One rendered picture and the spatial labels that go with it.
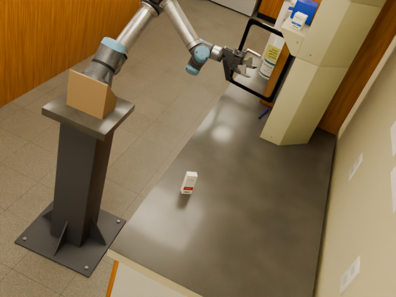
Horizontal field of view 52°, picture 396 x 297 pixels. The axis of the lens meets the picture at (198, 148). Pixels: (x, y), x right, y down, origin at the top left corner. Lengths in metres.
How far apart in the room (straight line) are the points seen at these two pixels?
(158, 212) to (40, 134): 1.92
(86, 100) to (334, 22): 1.14
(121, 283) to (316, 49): 1.28
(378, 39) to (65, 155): 1.68
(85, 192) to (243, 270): 1.05
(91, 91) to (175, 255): 0.85
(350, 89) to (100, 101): 1.34
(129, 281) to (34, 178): 1.62
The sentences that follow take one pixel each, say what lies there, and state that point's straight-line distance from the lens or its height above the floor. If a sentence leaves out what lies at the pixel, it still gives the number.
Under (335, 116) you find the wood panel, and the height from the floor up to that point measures 1.05.
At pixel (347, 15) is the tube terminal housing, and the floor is 1.66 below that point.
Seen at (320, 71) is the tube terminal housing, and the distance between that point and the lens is 2.00.
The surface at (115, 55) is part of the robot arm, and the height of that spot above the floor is 1.19.
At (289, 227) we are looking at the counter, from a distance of 1.74.
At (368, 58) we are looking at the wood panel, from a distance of 2.34.
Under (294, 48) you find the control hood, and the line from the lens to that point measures 1.96.
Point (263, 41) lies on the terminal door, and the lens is 2.33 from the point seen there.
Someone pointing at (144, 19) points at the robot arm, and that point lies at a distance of 2.18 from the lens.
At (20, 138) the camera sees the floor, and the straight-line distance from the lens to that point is 3.29.
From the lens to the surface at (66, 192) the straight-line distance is 2.30.
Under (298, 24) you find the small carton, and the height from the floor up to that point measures 1.53.
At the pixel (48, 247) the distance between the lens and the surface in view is 2.57.
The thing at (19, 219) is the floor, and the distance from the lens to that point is 2.73.
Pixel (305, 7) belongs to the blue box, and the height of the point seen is 1.58.
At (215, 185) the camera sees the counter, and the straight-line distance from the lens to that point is 1.75.
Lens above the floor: 2.07
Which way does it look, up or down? 36 degrees down
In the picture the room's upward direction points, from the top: 19 degrees clockwise
